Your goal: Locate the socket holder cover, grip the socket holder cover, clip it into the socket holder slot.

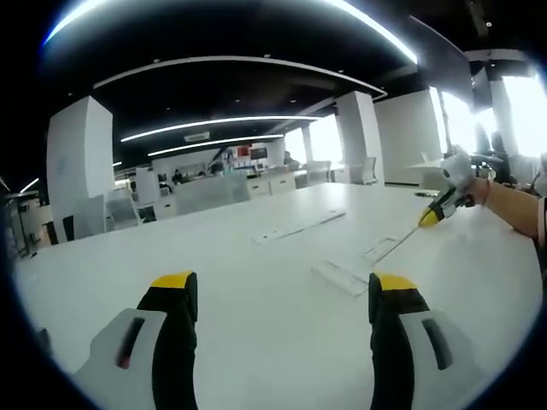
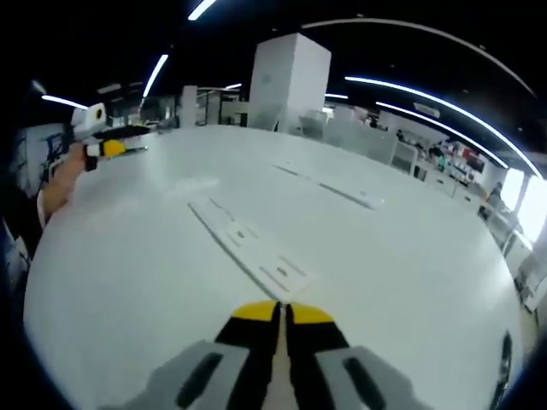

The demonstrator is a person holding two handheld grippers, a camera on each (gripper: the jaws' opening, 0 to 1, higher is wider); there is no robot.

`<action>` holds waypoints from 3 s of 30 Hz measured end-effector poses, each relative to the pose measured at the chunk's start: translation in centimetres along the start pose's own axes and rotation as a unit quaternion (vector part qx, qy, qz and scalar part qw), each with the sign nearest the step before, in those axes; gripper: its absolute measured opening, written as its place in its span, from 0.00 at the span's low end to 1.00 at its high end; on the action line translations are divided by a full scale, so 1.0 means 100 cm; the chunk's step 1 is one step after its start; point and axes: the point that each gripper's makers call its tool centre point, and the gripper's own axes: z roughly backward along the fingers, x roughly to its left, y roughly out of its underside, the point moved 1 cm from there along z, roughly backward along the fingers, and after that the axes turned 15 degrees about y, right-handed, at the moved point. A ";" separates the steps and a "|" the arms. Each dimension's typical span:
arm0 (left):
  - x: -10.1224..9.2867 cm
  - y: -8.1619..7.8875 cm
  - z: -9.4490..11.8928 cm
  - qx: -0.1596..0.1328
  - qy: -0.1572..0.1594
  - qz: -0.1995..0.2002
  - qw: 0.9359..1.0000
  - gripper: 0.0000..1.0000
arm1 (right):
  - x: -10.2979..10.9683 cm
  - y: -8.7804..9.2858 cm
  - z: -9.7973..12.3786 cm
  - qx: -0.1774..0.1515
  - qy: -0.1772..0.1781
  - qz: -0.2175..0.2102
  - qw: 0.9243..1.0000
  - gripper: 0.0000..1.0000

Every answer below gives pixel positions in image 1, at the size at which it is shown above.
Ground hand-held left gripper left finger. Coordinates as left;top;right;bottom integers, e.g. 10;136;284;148
73;270;200;410

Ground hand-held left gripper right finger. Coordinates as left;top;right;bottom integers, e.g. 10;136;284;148
368;272;492;410

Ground white socket holder cover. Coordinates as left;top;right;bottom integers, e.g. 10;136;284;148
362;225;424;262

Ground white socket holder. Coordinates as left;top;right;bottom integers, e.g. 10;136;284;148
310;259;371;298

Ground long white socket holder strip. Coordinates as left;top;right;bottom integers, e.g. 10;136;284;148
251;210;348;245

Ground person's right hand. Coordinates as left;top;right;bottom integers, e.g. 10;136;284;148
467;178;490;208

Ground white mesh office chair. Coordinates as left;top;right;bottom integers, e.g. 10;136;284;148
105;190;140;231
70;194;108;240
307;161;332;187
350;156;379;185

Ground large dark hanging panel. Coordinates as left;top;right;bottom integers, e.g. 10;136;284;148
409;15;474;110

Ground long curved ceiling light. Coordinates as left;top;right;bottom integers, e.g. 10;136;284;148
42;0;420;65

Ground tall white cabinet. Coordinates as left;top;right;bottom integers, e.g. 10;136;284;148
135;167;159;204

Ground white drawer cabinets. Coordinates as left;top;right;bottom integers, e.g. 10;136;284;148
247;173;297;196

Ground grey mesh desk divider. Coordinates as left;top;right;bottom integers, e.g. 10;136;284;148
174;175;251;217

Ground ceiling light strip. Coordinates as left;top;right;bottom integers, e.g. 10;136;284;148
120;114;322;143
147;133;285;157

